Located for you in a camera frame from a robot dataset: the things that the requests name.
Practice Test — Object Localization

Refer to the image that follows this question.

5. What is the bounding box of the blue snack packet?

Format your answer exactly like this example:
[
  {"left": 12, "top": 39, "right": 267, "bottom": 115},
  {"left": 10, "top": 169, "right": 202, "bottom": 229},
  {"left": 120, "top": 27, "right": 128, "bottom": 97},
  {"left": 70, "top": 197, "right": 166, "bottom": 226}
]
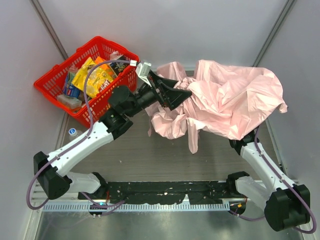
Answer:
[{"left": 63, "top": 72, "right": 80, "bottom": 99}]

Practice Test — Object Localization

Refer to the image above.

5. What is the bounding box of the clear plastic container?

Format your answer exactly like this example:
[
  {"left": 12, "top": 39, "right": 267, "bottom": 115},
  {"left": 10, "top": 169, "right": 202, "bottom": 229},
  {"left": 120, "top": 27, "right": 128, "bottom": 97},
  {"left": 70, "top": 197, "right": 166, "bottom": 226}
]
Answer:
[{"left": 57, "top": 94, "right": 82, "bottom": 110}]

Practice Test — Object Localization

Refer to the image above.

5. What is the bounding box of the black box with gold print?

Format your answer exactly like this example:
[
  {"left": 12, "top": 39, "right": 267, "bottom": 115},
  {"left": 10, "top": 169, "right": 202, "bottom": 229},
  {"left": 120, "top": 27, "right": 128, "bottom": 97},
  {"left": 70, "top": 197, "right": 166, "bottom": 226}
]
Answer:
[{"left": 108, "top": 54, "right": 129, "bottom": 76}]

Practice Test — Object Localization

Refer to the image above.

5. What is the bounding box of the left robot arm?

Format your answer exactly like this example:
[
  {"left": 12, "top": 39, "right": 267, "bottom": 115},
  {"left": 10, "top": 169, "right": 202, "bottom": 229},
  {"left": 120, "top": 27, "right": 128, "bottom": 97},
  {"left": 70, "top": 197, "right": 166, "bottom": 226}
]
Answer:
[{"left": 33, "top": 71, "right": 192, "bottom": 200}]

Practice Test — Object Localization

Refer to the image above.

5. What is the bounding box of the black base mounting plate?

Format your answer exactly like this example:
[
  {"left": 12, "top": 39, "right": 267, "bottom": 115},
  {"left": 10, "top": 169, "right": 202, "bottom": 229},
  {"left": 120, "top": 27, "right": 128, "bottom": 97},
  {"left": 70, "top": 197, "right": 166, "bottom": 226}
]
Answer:
[{"left": 90, "top": 181, "right": 246, "bottom": 205}]

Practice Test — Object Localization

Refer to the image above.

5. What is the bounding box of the plastic bottle with blue cap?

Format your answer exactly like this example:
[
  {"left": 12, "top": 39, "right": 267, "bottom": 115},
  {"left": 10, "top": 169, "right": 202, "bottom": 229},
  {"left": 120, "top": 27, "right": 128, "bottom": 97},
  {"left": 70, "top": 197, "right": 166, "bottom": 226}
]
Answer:
[{"left": 68, "top": 127, "right": 83, "bottom": 141}]

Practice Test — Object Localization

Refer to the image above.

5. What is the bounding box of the orange snack box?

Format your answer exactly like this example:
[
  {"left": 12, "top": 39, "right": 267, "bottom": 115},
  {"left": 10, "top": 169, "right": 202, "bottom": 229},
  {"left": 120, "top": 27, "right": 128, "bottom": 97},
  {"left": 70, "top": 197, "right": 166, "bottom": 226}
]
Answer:
[{"left": 94, "top": 56, "right": 117, "bottom": 80}]

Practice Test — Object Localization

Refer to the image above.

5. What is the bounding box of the yellow snack bag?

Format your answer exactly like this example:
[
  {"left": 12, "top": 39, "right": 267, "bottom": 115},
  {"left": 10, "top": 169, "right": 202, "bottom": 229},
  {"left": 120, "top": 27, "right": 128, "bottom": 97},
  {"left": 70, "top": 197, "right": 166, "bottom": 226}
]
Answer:
[{"left": 72, "top": 57, "right": 114, "bottom": 99}]

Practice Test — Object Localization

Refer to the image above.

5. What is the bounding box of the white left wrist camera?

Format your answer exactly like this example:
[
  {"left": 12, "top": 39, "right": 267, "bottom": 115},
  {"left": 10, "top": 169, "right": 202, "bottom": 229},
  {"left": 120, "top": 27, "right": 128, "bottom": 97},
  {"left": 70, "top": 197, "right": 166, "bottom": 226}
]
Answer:
[{"left": 129, "top": 60, "right": 152, "bottom": 86}]

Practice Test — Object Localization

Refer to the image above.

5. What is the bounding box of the white slotted cable duct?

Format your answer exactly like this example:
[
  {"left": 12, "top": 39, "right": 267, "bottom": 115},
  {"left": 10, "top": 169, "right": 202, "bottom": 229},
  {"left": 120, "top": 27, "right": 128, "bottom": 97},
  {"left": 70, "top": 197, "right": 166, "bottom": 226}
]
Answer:
[{"left": 42, "top": 201, "right": 230, "bottom": 213}]

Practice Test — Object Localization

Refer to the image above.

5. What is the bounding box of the pink folding umbrella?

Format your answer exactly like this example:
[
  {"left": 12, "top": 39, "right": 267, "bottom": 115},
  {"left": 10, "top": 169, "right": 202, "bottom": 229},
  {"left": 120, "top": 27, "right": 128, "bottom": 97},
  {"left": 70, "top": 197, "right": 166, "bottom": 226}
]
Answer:
[{"left": 146, "top": 60, "right": 288, "bottom": 154}]

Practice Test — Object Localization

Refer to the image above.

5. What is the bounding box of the red plastic shopping basket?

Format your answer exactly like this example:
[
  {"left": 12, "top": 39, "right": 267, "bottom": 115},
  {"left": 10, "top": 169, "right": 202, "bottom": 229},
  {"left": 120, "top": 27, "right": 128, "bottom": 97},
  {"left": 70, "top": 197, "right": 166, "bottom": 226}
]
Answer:
[{"left": 33, "top": 36, "right": 139, "bottom": 128}]

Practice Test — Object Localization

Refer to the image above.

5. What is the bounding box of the aluminium frame rail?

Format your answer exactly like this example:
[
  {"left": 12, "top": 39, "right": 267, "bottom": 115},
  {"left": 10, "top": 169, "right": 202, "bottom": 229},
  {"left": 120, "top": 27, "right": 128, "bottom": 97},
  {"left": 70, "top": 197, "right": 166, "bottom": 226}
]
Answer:
[{"left": 31, "top": 182, "right": 83, "bottom": 202}]

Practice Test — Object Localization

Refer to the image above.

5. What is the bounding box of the red and white snack packet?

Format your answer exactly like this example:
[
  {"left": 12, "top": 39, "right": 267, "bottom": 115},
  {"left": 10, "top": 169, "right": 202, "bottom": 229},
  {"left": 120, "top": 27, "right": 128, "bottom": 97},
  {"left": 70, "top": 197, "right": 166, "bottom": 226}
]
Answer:
[{"left": 98, "top": 78, "right": 111, "bottom": 93}]

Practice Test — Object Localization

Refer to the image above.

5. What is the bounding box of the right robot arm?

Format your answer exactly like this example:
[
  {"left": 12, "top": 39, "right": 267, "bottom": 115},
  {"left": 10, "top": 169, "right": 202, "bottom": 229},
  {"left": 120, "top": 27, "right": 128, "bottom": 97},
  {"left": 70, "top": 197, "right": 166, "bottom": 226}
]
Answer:
[{"left": 226, "top": 129, "right": 317, "bottom": 234}]

